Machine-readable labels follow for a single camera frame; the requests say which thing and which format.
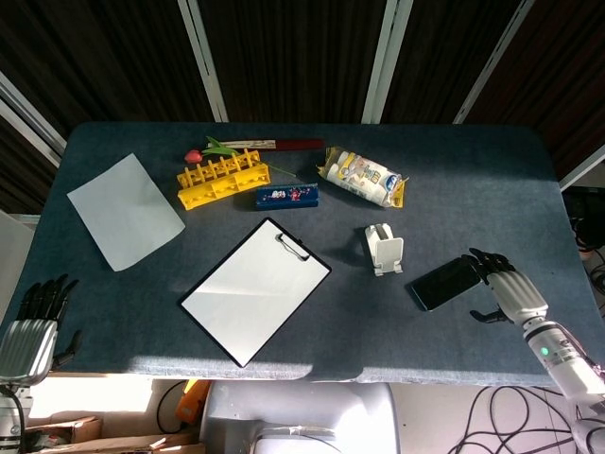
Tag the red beige folded fan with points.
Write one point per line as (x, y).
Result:
(298, 144)

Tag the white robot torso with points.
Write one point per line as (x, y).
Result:
(302, 416)

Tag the white phone stand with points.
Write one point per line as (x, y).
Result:
(387, 250)

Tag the orange tool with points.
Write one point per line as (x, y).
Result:
(191, 402)

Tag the blue printed pencil case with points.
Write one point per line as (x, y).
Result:
(287, 196)

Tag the white clipboard black clip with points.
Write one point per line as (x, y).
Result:
(255, 293)

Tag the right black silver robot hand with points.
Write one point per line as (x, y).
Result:
(515, 291)

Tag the brown cardboard box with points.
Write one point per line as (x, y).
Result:
(94, 442)

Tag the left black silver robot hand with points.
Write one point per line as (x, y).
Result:
(26, 345)

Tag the white frame post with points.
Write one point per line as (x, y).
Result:
(583, 168)
(496, 57)
(385, 57)
(28, 118)
(203, 57)

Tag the black smartphone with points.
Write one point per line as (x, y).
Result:
(444, 286)

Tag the blue table cloth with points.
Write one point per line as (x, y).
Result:
(425, 340)

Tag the black equipment box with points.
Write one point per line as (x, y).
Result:
(583, 208)

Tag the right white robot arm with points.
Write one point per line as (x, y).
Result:
(567, 364)

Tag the yellow white snack package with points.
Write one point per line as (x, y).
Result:
(364, 177)

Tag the pale blue paper sheet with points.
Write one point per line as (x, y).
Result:
(125, 213)

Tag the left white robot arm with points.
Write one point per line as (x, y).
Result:
(9, 416)

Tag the yellow plastic rack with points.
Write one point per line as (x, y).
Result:
(222, 182)

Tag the red tulip green stem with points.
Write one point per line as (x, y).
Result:
(193, 156)

